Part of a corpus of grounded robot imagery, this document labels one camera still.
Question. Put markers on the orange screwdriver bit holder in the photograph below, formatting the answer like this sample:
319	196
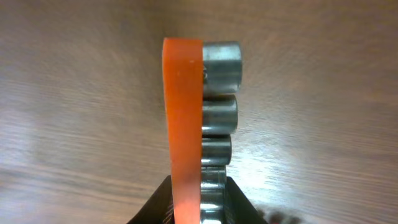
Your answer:
201	80

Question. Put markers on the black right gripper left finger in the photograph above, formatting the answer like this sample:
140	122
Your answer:
159	209

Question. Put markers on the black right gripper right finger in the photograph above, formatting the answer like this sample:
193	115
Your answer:
237	208

